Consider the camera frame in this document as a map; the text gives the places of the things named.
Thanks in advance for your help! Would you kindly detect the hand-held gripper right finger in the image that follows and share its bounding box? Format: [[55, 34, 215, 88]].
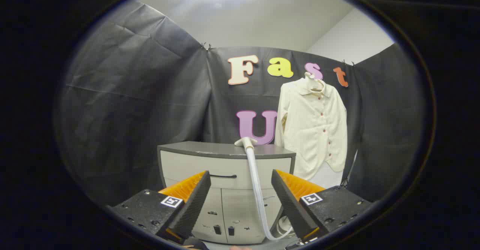
[[271, 169, 372, 245]]

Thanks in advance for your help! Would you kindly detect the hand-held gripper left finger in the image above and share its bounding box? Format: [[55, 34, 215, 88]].
[[106, 170, 212, 245]]

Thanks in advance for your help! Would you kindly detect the cream button-up shirt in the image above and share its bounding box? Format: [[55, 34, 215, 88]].
[[274, 77, 348, 181]]

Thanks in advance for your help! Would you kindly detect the white garment steamer head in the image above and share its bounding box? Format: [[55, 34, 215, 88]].
[[234, 137, 258, 153]]

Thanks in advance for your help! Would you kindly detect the white clothes hanger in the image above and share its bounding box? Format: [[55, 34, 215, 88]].
[[304, 72, 325, 92]]

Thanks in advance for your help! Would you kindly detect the grey and white cabinet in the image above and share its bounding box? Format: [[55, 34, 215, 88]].
[[157, 141, 297, 245]]

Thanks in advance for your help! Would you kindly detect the black backdrop cloth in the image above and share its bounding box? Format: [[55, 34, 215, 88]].
[[54, 0, 424, 207]]

